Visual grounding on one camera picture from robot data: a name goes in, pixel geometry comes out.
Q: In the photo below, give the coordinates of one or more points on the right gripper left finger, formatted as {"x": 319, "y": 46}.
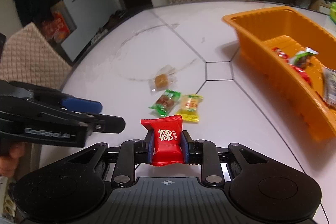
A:
{"x": 133, "y": 152}

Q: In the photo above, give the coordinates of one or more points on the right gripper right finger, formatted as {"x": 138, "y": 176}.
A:
{"x": 205, "y": 154}

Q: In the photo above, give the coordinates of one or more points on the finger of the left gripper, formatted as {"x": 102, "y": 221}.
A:
{"x": 99, "y": 122}
{"x": 65, "y": 101}

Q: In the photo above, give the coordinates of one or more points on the red double-happiness candy pack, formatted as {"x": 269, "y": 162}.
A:
{"x": 167, "y": 140}

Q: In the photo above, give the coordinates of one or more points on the yellow candy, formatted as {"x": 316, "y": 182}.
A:
{"x": 188, "y": 108}

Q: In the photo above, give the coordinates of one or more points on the green candy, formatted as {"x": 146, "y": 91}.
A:
{"x": 165, "y": 103}

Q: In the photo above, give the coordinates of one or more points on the clear brown candy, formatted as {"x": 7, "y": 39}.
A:
{"x": 164, "y": 79}

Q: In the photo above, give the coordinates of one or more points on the small red snack bar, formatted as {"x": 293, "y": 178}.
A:
{"x": 281, "y": 53}

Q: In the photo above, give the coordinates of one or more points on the red snack packet with pictures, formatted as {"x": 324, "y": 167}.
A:
{"x": 303, "y": 74}

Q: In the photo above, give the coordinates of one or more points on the grey clear nut packet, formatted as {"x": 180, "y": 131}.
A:
{"x": 329, "y": 86}

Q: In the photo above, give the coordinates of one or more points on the silver foil snack packet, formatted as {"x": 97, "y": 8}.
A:
{"x": 301, "y": 58}

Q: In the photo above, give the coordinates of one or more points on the person's left hand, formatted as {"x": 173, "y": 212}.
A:
{"x": 10, "y": 161}

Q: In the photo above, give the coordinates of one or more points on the beige quilted chair left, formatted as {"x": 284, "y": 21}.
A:
{"x": 28, "y": 57}

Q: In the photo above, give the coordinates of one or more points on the red box on floor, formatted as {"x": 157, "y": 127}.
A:
{"x": 55, "y": 30}

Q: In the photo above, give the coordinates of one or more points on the round white dining table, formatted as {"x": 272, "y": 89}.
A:
{"x": 239, "y": 105}

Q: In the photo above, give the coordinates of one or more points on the grey white cabinet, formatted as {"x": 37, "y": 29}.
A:
{"x": 88, "y": 16}

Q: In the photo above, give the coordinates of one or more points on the orange plastic tray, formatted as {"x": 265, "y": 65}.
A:
{"x": 259, "y": 31}

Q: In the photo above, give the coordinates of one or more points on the green tissue box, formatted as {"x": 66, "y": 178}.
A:
{"x": 332, "y": 13}

